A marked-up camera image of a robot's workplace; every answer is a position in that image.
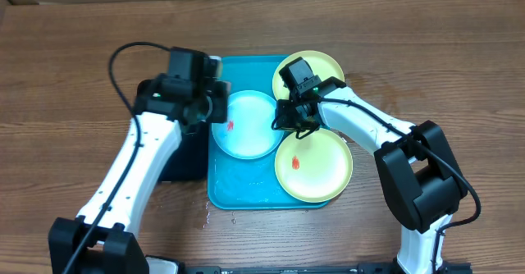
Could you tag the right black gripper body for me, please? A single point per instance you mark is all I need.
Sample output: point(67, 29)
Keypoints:
point(294, 118)

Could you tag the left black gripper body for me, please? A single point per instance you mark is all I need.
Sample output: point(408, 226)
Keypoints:
point(215, 104)

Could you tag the light blue plate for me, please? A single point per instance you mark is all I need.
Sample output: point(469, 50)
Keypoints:
point(247, 132)

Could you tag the yellow-green plate bottom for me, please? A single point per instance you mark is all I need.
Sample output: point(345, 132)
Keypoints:
point(314, 169)

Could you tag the yellow-green plate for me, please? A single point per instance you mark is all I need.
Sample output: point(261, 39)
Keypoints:
point(314, 169)
point(321, 64)

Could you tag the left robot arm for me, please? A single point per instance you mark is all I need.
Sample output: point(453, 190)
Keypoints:
point(103, 236)

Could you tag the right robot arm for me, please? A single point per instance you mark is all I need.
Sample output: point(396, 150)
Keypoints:
point(420, 178)

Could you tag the black rectangular tray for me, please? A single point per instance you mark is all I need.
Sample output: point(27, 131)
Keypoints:
point(179, 156)

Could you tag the teal plastic tray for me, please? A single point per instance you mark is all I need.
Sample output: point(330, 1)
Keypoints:
point(248, 184)

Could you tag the yellow-green plate top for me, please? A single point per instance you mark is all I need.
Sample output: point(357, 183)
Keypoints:
point(321, 64)

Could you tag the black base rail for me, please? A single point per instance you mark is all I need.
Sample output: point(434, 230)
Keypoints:
point(287, 270)

